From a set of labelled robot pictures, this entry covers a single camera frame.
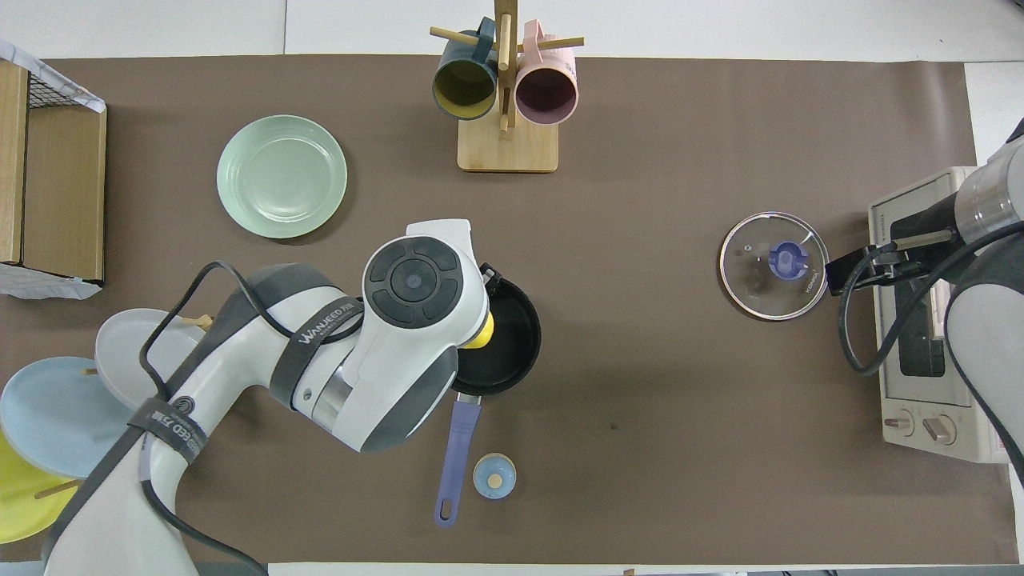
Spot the yellow potato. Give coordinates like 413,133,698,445
467,310,496,351

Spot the dark teal mug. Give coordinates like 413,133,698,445
432,18,499,122

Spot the grey plate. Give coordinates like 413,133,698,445
94,308,210,413

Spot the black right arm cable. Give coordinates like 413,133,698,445
837,222,1024,377

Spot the wooden box with mesh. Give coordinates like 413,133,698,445
0,60,107,285

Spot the light blue plate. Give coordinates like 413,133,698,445
0,357,141,480

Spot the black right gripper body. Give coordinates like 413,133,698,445
884,229,961,282

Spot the glass lid with blue knob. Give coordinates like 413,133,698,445
718,210,831,322

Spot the black wire basket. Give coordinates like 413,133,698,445
26,66,106,114

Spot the pale green plate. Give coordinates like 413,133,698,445
216,114,349,240

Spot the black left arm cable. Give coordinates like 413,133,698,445
138,261,365,576

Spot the yellow plate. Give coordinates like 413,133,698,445
0,432,79,545

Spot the white grid-print cloth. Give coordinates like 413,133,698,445
0,264,104,302
0,38,106,114

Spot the wooden mug tree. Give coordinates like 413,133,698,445
430,0,585,174

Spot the brown paper table mat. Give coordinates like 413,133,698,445
0,54,1017,565

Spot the wooden plate rack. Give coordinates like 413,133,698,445
32,314,215,513

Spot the black pot with blue handle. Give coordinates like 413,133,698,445
434,274,544,528

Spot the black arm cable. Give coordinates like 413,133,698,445
837,222,1024,377
138,261,365,576

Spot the beige toaster oven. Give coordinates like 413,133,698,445
868,166,1024,465

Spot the pink ribbed mug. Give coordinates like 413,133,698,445
514,20,579,126

